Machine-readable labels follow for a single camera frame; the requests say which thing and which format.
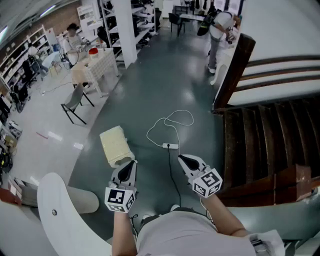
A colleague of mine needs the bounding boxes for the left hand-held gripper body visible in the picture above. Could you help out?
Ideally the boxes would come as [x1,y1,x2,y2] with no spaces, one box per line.
[104,159,138,214]

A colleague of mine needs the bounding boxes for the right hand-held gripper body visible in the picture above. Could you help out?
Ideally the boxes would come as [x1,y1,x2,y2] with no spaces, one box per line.
[177,154,223,199]

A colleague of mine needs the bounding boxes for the white kidney-shaped table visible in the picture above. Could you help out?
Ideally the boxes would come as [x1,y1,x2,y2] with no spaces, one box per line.
[36,172,113,256]

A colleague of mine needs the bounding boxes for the person's right forearm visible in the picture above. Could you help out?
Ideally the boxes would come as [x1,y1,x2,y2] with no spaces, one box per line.
[199,193,251,237]

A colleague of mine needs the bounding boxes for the person's left forearm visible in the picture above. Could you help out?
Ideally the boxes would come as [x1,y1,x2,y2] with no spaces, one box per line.
[111,211,138,256]

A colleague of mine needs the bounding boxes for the person's white shirt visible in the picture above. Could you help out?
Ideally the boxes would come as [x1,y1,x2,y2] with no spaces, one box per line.
[136,206,286,256]

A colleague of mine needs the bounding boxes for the dark wooden staircase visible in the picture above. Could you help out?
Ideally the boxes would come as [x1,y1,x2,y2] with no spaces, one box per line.
[211,33,320,208]

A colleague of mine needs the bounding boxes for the grey low cabinet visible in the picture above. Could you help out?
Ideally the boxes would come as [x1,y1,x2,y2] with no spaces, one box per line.
[7,176,39,207]

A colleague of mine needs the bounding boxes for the white curvy-legged furniture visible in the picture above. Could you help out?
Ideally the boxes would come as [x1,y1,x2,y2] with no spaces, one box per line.
[209,53,237,86]

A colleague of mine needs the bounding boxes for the red wooden board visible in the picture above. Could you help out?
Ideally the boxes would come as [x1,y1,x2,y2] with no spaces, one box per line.
[0,187,23,206]

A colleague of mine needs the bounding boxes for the table with cream tablecloth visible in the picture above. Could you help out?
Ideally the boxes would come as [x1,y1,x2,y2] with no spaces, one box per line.
[70,48,120,98]

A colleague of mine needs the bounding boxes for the pale round table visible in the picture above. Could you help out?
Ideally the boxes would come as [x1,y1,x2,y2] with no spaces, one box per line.
[44,51,63,70]

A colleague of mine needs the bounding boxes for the black office chair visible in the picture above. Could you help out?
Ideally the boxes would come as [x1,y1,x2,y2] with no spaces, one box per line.
[21,58,38,88]

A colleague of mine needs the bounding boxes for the metal shelving rack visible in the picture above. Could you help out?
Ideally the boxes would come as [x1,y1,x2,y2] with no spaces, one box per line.
[101,0,158,63]

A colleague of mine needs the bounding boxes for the black power cable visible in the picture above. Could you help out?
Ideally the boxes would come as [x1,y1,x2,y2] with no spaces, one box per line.
[166,148,183,207]

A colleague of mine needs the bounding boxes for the white power cable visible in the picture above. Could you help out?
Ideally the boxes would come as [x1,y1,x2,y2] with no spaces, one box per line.
[145,109,195,148]

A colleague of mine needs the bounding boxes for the grey chair black frame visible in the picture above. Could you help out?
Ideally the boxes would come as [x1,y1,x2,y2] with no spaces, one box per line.
[60,83,96,126]

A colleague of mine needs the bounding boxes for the white wall shelves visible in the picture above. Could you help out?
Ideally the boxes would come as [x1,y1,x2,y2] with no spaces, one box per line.
[0,24,55,87]

